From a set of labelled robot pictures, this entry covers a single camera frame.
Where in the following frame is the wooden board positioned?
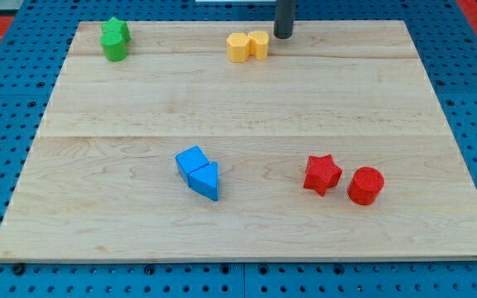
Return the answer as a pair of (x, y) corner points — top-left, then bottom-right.
(0, 21), (477, 263)

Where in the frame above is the yellow hexagon block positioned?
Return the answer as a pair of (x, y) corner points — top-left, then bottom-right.
(226, 32), (250, 63)

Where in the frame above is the blue triangle block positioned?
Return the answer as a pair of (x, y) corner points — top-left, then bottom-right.
(190, 162), (219, 201)

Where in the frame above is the blue cube block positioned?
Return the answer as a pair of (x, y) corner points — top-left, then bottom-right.
(175, 146), (210, 187)

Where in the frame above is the red star block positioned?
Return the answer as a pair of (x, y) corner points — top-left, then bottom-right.
(303, 154), (343, 196)

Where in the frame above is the yellow heart block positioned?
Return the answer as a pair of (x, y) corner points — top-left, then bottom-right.
(247, 31), (270, 61)

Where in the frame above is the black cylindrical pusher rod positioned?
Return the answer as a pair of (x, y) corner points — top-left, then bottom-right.
(273, 0), (296, 39)

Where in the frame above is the red cylinder block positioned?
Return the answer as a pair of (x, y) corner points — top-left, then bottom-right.
(347, 166), (385, 205)

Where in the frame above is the green cylinder block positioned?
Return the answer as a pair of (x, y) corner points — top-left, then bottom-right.
(100, 31), (128, 62)

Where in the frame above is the green star block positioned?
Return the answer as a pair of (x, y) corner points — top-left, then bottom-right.
(100, 17), (132, 41)

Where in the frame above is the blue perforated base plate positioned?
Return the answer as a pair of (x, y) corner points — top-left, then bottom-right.
(0, 0), (477, 297)

